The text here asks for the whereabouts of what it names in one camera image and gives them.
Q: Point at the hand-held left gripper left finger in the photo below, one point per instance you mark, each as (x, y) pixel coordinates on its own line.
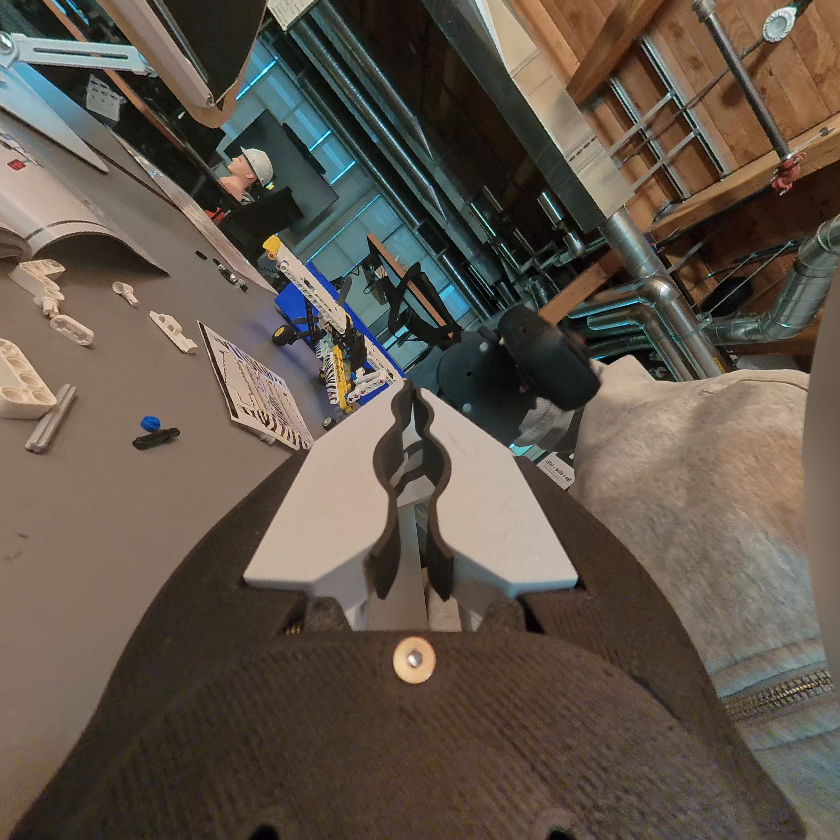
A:
(315, 525)

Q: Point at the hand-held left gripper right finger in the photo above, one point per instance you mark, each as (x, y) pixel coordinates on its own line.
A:
(499, 518)

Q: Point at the white oval lego link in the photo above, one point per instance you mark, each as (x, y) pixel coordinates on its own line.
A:
(72, 329)

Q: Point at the black lego pin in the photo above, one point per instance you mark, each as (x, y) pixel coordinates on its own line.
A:
(156, 438)

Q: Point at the blue round lego piece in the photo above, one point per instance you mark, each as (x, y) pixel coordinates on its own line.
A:
(151, 423)

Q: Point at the yellow white lego crane model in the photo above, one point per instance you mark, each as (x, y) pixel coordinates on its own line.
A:
(328, 308)

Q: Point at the white lego panel piece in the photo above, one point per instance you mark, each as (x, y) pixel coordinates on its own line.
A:
(174, 331)

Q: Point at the grey lego bar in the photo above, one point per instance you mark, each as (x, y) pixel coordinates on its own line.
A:
(49, 418)

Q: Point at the white lego pin joint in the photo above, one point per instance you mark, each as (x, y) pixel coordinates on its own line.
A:
(124, 292)

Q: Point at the small white lego connector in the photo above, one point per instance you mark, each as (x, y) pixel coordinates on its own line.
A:
(51, 303)

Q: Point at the white lego connector block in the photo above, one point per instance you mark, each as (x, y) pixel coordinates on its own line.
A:
(36, 270)

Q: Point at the black round tracker device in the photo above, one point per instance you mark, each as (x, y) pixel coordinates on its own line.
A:
(472, 380)

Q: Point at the striped sticker sheet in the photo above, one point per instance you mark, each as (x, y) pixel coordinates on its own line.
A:
(253, 387)

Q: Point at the wooden top desk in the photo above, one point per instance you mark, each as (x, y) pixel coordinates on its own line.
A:
(387, 253)

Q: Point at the bundle of metal conduit pipes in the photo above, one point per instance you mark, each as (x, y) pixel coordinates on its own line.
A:
(380, 131)

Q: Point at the black iron pipe red valve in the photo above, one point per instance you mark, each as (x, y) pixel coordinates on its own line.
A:
(748, 85)

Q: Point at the mannequin head with white helmet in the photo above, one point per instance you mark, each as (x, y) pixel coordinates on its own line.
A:
(253, 172)

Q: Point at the person's grey zip sweatshirt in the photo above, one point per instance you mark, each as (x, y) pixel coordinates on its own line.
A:
(781, 741)

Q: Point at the open instruction booklet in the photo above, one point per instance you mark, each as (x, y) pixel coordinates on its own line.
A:
(59, 203)

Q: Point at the white paper sheet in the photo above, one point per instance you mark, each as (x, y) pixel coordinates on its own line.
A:
(289, 12)

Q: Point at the black panel with tan edge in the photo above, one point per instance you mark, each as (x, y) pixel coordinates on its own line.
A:
(197, 46)

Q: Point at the white flat board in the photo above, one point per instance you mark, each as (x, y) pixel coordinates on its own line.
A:
(46, 121)

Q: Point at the round silver duct pipe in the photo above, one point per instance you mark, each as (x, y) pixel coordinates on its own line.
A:
(663, 315)

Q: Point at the rectangular metal air duct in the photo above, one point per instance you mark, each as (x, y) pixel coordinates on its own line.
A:
(538, 111)

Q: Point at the silver elbow duct pipe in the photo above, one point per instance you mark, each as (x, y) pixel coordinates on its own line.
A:
(794, 295)

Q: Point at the white lego beam frame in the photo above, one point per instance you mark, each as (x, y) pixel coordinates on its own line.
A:
(19, 387)

